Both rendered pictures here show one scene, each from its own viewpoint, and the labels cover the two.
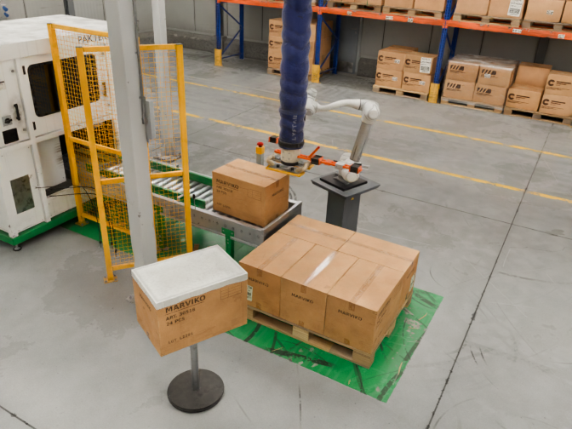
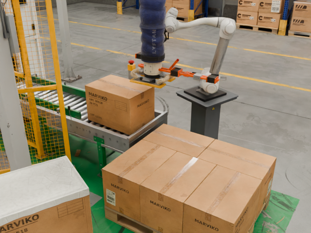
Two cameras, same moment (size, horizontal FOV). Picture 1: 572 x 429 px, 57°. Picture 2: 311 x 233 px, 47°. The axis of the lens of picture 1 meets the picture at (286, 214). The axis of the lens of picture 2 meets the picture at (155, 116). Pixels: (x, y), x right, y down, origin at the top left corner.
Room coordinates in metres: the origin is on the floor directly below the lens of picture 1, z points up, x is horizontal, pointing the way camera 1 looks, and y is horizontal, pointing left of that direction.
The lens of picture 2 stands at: (1.14, -0.28, 2.31)
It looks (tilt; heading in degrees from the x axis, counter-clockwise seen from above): 27 degrees down; 4
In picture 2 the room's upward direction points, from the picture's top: straight up
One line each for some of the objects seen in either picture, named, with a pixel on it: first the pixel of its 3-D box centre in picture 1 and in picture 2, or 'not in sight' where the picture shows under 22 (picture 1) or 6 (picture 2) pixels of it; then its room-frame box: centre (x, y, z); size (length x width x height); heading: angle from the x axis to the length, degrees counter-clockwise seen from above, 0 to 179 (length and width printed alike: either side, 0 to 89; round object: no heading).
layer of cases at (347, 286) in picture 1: (329, 276); (190, 181); (3.77, -0.40, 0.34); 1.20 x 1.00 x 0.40; 61
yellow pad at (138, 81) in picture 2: (285, 168); (147, 81); (4.25, 0.02, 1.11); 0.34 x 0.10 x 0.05; 64
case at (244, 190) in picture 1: (250, 191); (120, 103); (4.52, 0.34, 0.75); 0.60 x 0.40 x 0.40; 59
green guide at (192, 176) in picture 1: (174, 168); (62, 85); (5.32, 1.23, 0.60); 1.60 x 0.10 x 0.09; 61
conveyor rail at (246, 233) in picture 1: (163, 205); (46, 117); (4.63, 1.21, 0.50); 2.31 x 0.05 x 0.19; 61
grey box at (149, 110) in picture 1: (143, 117); (6, 33); (3.91, 1.12, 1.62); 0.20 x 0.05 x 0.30; 61
